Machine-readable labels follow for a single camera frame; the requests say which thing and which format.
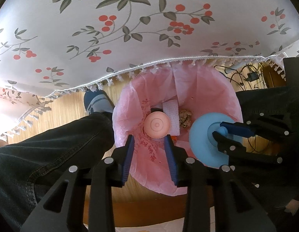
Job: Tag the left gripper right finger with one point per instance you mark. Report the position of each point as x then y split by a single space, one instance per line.
235 208

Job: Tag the person leg in jeans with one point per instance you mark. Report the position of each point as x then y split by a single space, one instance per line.
28 169

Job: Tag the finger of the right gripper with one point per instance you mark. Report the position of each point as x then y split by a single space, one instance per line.
229 152
238 129

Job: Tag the blue white shoe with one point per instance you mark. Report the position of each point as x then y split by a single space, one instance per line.
97 101

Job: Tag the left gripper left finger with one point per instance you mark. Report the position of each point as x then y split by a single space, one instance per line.
81 199

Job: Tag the floral white tablecloth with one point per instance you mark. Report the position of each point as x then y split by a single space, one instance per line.
52 47

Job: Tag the pink lined trash bin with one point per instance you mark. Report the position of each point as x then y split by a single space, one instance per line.
198 89

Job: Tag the blue round lid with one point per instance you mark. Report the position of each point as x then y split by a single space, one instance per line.
203 145

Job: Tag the brown paper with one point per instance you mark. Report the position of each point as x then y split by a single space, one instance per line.
185 117

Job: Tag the white mesh sheet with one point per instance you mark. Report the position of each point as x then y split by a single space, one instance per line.
171 109

